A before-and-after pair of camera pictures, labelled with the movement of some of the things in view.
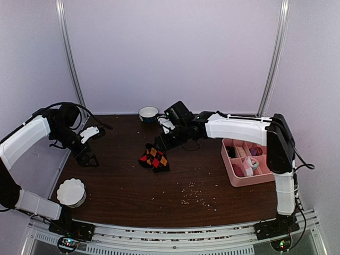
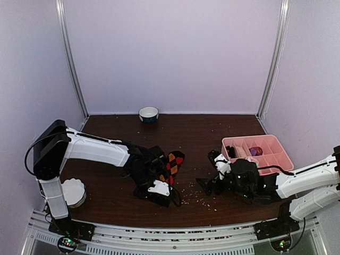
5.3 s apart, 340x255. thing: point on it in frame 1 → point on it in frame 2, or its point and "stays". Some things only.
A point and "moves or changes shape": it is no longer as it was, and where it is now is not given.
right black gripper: x=163 y=143 → x=207 y=185
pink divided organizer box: x=246 y=162 stays
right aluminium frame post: x=283 y=19 stays
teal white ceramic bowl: x=148 y=114 stays
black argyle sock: x=157 y=160 moves or changes shape
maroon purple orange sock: x=256 y=151 stays
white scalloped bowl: x=71 y=193 stays
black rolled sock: x=231 y=151 stays
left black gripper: x=83 y=160 → x=152 y=197
